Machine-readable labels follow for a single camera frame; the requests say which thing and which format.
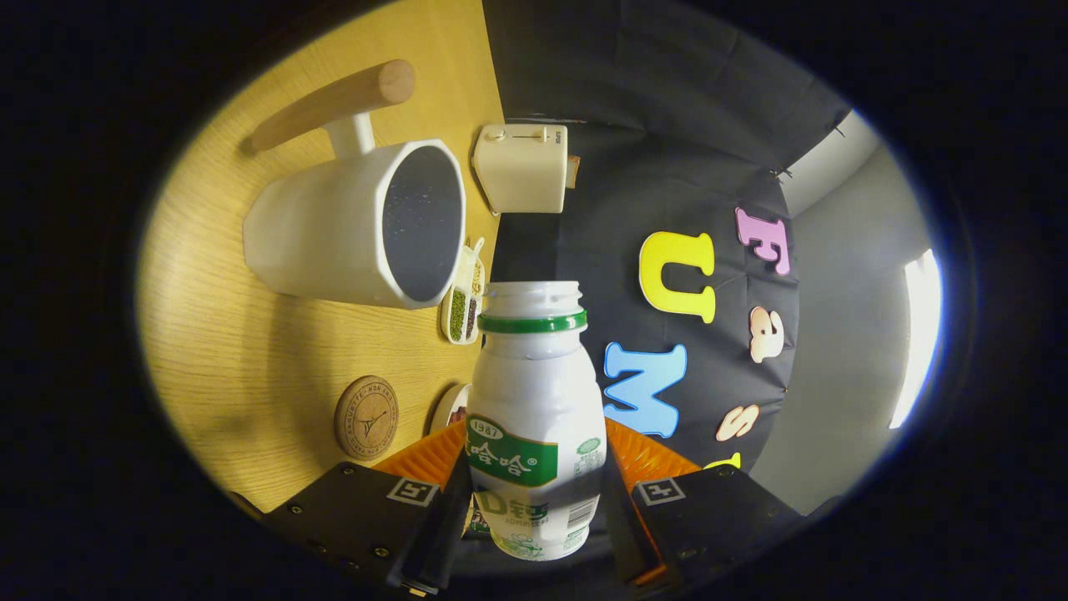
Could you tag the black backdrop cloth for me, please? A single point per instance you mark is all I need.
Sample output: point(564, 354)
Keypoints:
point(651, 125)

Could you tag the white divided bean dish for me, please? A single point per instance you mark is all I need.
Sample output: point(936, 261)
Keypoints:
point(457, 321)

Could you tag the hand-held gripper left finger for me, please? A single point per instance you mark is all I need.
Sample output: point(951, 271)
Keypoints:
point(442, 534)

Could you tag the wooden table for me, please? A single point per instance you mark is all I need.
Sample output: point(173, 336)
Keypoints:
point(217, 351)

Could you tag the toast slice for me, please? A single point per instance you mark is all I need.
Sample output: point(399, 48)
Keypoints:
point(573, 171)

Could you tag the white juice bottle green label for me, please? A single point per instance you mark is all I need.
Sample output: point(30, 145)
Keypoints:
point(534, 392)

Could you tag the round cork coaster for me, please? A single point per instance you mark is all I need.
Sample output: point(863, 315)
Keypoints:
point(367, 417)

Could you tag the red sausage patty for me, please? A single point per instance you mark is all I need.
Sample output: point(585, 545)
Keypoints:
point(458, 415)

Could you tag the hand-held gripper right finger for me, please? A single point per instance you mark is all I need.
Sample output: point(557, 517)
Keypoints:
point(622, 526)

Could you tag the white round plate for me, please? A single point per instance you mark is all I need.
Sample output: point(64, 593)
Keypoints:
point(440, 411)

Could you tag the cream toaster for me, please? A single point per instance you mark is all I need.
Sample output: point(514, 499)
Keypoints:
point(521, 171)

